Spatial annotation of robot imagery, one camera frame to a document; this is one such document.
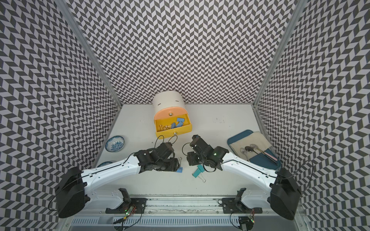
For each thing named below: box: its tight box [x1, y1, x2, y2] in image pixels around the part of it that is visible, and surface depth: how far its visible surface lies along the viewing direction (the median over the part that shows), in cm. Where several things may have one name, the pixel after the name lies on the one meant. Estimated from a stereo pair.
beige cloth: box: [229, 131, 272, 162], surface depth 97 cm
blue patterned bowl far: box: [105, 135, 125, 153], surface depth 96 cm
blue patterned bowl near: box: [96, 161, 113, 168], surface depth 84 cm
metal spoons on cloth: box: [239, 143, 278, 163], surface depth 96 cm
